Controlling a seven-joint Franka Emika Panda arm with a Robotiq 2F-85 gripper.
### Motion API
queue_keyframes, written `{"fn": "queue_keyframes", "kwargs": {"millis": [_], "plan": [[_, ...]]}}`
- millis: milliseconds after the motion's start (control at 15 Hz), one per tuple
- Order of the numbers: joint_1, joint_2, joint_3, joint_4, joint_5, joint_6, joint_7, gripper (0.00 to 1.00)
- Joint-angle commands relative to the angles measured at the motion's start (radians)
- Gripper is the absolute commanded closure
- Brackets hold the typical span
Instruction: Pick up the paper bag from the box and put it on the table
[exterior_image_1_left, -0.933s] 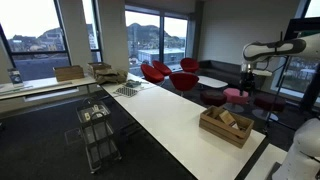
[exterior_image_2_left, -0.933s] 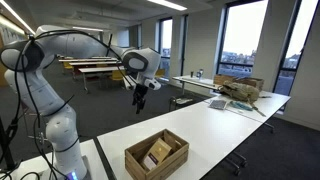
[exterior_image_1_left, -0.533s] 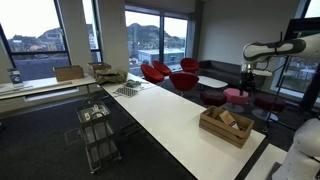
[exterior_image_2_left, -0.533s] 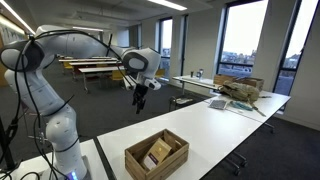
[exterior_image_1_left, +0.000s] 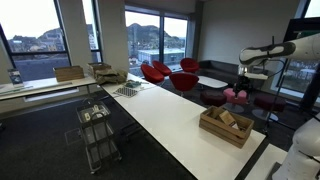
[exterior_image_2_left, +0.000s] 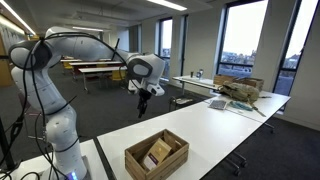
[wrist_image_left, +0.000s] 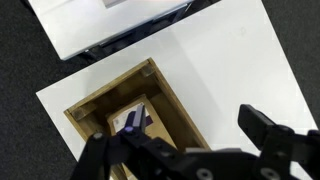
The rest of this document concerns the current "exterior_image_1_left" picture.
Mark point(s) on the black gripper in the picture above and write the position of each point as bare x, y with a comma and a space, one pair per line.
242, 84

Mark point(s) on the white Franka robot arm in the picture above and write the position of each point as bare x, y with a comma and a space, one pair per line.
300, 50

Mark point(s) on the closed wooden box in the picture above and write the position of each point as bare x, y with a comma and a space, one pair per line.
68, 73

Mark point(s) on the pink stool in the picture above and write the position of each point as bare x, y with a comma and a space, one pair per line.
230, 96

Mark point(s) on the small brown carton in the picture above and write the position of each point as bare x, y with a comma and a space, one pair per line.
227, 118

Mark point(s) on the dark maroon pouf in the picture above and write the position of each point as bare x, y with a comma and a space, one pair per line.
212, 98

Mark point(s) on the maroon stool with white base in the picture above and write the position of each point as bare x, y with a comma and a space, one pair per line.
270, 101

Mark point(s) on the white coffee table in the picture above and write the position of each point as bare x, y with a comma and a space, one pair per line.
211, 81

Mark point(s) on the dark grey sofa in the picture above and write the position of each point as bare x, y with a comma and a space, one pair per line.
220, 68

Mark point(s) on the black tripod stand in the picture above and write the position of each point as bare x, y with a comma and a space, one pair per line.
268, 121

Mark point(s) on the red lounge chair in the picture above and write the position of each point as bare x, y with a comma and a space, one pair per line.
151, 74
189, 64
183, 81
162, 67

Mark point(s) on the black shelf unit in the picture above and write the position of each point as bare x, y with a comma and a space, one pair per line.
300, 26

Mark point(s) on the green folded cloth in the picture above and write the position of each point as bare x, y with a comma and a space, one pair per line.
133, 83

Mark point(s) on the black white checkered mat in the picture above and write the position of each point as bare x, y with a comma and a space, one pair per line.
126, 91

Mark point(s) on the olive green cloth bundle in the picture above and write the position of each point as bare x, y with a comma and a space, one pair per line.
110, 76

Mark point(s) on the small white trolley item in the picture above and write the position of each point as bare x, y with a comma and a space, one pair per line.
97, 111
87, 116

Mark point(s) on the open wooden slat crate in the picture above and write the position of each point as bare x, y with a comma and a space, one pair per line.
97, 66

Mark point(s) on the white side desk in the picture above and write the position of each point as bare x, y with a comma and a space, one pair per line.
46, 84

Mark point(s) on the standing dark brochure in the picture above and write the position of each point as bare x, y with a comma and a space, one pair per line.
15, 77

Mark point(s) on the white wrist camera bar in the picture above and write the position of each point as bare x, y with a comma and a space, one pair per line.
256, 76

